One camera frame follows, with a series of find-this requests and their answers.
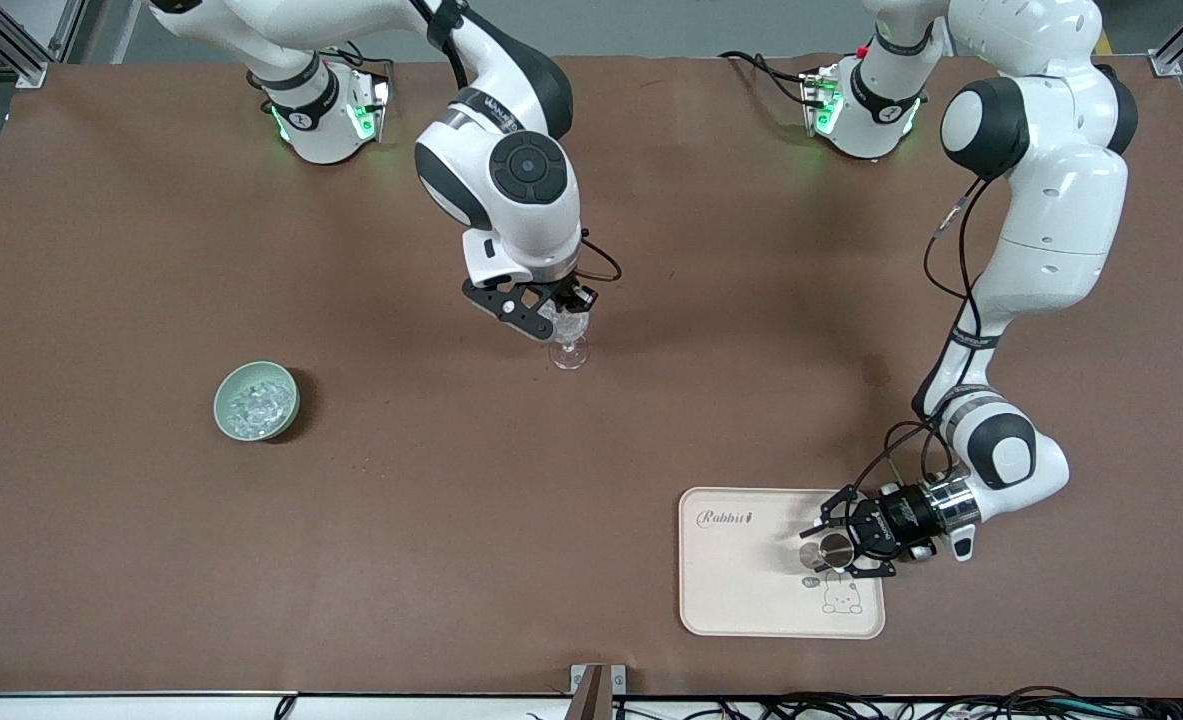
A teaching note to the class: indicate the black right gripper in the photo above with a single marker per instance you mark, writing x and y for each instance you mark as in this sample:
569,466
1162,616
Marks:
563,291

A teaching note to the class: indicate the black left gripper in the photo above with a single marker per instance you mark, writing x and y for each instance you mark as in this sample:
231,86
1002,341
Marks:
897,519

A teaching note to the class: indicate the silver metal double jigger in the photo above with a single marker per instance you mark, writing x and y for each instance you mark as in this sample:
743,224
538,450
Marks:
836,550

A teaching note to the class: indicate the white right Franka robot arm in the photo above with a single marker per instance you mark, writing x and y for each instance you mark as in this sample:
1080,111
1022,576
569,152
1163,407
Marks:
511,200

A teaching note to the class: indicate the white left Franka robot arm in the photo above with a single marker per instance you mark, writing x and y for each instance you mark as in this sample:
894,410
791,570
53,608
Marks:
1051,200

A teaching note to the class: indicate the clear stemmed wine glass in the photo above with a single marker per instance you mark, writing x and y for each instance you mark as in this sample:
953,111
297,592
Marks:
569,352

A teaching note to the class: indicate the clear ice cubes pile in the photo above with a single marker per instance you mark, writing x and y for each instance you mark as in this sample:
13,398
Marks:
256,405

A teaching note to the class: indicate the cream rabbit print tray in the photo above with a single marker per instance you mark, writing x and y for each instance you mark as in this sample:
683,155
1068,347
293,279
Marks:
751,580

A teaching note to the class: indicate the brown table cover sheet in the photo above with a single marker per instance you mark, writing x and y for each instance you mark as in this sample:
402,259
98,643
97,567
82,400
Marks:
451,550

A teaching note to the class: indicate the pale green ceramic bowl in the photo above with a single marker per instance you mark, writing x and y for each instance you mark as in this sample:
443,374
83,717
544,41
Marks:
226,400

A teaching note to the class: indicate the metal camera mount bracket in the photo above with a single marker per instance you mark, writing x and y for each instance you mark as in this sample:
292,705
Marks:
596,695

